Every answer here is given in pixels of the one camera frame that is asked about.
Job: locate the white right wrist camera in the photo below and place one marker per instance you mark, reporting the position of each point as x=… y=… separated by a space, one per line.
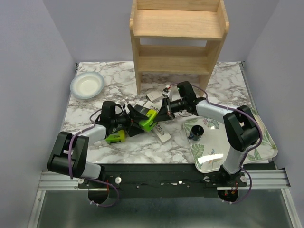
x=167 y=93

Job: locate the small white H box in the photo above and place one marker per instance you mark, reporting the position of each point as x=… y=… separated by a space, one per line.
x=154 y=96

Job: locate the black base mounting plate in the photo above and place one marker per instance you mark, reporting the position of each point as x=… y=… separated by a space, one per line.
x=161 y=181

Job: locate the light wooden shelf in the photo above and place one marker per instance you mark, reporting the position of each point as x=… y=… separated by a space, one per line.
x=177 y=19

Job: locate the aluminium frame rail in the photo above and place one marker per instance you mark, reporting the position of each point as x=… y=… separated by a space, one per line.
x=261 y=180

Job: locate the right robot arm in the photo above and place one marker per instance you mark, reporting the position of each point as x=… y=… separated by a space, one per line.
x=242 y=130

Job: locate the white blue-rimmed bowl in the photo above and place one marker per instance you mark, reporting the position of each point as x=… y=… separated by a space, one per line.
x=87 y=85

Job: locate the black mug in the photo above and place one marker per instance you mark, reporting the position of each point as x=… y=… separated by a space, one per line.
x=196 y=133

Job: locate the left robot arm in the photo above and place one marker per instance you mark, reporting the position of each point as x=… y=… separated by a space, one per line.
x=68 y=156

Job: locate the green black Gillette box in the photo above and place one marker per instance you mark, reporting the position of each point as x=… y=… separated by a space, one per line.
x=117 y=137

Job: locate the white Harry's box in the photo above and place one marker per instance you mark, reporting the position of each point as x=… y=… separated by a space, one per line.
x=151 y=106
x=161 y=133

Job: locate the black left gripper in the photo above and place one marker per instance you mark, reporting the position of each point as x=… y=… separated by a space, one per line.
x=134 y=115

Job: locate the floral leaf tray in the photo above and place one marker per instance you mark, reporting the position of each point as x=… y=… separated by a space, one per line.
x=211 y=150

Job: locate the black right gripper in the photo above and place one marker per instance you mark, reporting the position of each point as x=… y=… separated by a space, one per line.
x=163 y=114

